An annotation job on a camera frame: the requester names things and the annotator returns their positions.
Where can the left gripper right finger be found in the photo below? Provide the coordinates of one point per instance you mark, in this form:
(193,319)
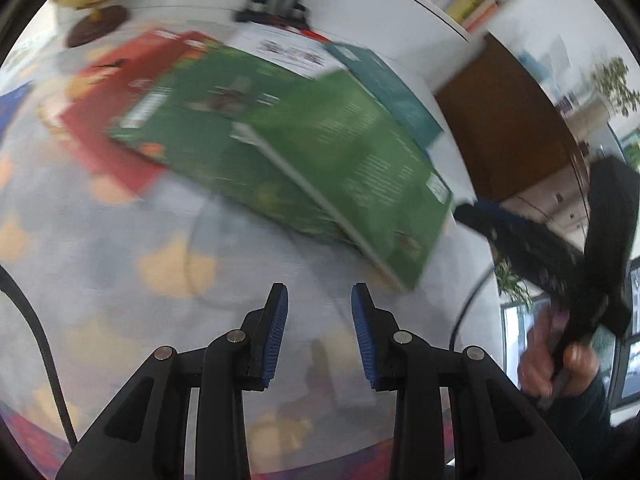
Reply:
(457,414)

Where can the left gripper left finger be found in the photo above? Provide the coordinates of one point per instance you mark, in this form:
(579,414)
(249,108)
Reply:
(141,433)

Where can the green insect book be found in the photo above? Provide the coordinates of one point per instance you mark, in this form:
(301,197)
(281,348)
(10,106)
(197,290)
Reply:
(321,155)

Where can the teal book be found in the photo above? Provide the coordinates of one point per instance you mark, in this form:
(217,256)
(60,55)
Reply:
(390,90)

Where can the blue Aesop fables book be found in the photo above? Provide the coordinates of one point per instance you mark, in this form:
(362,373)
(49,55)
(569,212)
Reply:
(10,103)

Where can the white rabbit hill book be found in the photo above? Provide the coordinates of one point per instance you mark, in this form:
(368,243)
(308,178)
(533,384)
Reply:
(295,52)

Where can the right forearm dark sleeve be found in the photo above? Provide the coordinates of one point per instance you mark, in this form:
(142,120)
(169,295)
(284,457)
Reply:
(598,449)

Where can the brown wooden cabinet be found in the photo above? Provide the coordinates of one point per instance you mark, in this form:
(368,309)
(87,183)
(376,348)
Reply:
(508,132)

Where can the potted green plant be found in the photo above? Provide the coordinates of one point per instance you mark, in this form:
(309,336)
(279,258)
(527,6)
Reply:
(610,79)

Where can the red portrait cover book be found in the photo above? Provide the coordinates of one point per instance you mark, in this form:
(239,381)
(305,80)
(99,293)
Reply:
(65,95)

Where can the dark red nursery rhyme book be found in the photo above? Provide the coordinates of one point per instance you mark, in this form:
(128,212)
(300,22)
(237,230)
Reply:
(104,91)

